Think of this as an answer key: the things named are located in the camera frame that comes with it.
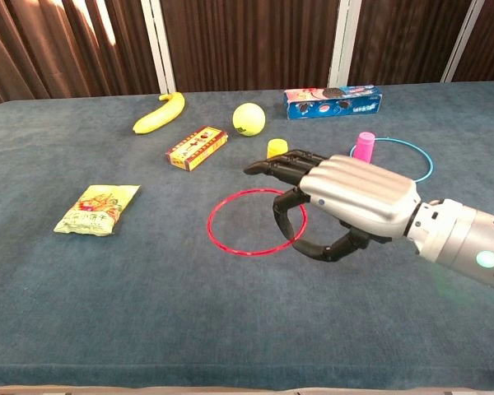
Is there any orange plastic cup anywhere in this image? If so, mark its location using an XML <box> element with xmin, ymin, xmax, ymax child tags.
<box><xmin>267</xmin><ymin>138</ymin><xmax>290</xmax><ymax>159</ymax></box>

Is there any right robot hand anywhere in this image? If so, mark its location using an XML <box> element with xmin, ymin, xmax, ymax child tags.
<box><xmin>243</xmin><ymin>148</ymin><xmax>422</xmax><ymax>263</ymax></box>

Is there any yellow tennis ball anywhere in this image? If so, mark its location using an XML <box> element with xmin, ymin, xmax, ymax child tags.
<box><xmin>231</xmin><ymin>102</ymin><xmax>267</xmax><ymax>137</ymax></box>

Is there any pink plastic cup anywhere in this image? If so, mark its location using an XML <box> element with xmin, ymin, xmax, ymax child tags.
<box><xmin>351</xmin><ymin>131</ymin><xmax>375</xmax><ymax>161</ymax></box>

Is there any red ring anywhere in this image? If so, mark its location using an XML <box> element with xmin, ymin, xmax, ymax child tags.
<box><xmin>207</xmin><ymin>188</ymin><xmax>309</xmax><ymax>257</ymax></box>

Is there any light blue ring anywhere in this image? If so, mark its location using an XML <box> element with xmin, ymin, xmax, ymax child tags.
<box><xmin>349</xmin><ymin>137</ymin><xmax>434</xmax><ymax>183</ymax></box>

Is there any yellow banana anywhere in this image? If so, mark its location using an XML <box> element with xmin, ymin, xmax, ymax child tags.
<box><xmin>132</xmin><ymin>91</ymin><xmax>186</xmax><ymax>135</ymax></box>

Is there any blue cookie box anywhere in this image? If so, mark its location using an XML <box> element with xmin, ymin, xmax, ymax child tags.
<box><xmin>283</xmin><ymin>85</ymin><xmax>383</xmax><ymax>121</ymax></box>

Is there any yellow snack bag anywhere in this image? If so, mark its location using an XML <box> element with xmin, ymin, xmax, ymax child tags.
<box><xmin>53</xmin><ymin>184</ymin><xmax>141</xmax><ymax>238</ymax></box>

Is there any white screen frame post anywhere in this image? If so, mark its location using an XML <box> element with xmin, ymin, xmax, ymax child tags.
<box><xmin>328</xmin><ymin>0</ymin><xmax>362</xmax><ymax>88</ymax></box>
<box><xmin>440</xmin><ymin>0</ymin><xmax>485</xmax><ymax>83</ymax></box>
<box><xmin>141</xmin><ymin>0</ymin><xmax>178</xmax><ymax>95</ymax></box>

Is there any blue table cloth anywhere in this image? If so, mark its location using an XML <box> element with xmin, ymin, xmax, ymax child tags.
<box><xmin>0</xmin><ymin>80</ymin><xmax>494</xmax><ymax>392</ymax></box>

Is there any small red yellow box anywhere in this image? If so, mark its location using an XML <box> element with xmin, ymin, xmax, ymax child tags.
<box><xmin>165</xmin><ymin>126</ymin><xmax>229</xmax><ymax>172</ymax></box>

